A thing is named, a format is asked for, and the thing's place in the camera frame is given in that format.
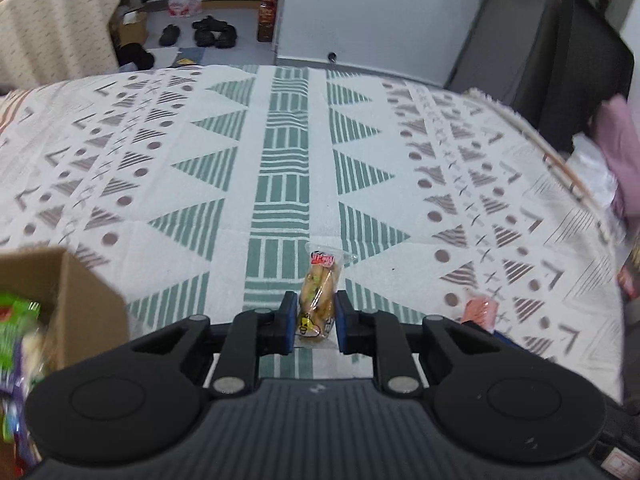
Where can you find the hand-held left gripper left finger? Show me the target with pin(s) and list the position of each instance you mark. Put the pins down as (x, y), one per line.
(289, 325)

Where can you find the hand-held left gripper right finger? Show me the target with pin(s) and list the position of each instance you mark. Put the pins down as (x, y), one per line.
(343, 327)

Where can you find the clear packet with yellowish snack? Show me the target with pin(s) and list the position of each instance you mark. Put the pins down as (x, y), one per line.
(322, 285)

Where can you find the pink orange snack packet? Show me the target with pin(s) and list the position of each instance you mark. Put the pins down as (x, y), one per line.
(480, 312)

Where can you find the patterned blanket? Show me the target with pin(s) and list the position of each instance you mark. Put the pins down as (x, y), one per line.
(300, 160)

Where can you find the white bread packet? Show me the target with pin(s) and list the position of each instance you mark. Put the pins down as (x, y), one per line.
(41, 350)

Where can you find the small bright green packet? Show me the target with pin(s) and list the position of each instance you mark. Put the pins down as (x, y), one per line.
(17, 320)

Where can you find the purple snack packet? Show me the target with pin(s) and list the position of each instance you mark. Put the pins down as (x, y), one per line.
(10, 375)

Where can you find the white plastic bag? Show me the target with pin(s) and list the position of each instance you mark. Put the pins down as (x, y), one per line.
(590, 170)

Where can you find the black shoe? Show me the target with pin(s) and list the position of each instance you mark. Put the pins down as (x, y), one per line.
(217, 37)
(209, 22)

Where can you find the black cloth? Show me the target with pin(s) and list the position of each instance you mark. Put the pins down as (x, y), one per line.
(135, 55)

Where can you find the red drink bottle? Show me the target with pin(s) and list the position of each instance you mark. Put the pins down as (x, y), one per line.
(266, 15)

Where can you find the black slipper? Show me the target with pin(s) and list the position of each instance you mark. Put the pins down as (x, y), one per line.
(170, 35)

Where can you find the pink cloth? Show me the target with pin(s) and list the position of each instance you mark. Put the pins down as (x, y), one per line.
(620, 150)

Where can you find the small open cardboard box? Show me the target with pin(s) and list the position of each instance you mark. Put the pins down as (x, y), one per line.
(131, 27)

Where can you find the black chair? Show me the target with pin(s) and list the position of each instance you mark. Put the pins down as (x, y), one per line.
(560, 50)

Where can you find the table with dotted tablecloth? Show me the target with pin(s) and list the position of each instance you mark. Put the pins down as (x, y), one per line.
(55, 25)

